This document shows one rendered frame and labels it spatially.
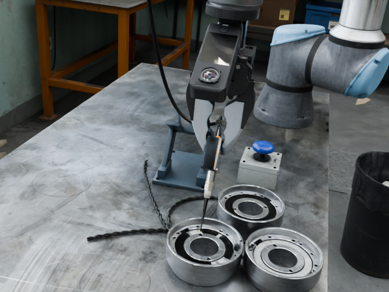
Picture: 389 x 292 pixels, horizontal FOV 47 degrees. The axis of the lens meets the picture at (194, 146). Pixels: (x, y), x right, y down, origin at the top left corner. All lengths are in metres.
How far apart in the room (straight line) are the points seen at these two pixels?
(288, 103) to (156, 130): 0.32
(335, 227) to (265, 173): 1.44
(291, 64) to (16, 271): 0.72
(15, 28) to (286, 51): 2.07
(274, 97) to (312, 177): 0.27
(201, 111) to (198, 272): 0.22
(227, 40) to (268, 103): 0.54
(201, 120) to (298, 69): 0.46
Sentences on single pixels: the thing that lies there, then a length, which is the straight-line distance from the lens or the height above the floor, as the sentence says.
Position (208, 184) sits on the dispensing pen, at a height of 0.89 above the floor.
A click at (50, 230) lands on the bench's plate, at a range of 0.71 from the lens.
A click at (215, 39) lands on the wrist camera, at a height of 1.09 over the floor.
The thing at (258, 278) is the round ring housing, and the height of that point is 0.82.
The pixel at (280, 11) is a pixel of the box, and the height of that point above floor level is 0.59.
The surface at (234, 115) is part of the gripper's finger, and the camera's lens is 0.63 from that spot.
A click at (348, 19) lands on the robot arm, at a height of 1.07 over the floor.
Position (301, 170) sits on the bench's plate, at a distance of 0.92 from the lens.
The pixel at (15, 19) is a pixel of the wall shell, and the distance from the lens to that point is 2.88.
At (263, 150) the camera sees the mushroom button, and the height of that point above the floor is 0.87.
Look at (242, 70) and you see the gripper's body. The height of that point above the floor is 1.06.
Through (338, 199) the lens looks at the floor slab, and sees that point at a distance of 2.46.
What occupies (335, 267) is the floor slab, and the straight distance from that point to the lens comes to 2.00.
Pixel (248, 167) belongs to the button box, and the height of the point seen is 0.84.
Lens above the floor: 1.23
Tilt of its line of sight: 27 degrees down
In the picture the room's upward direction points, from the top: 5 degrees clockwise
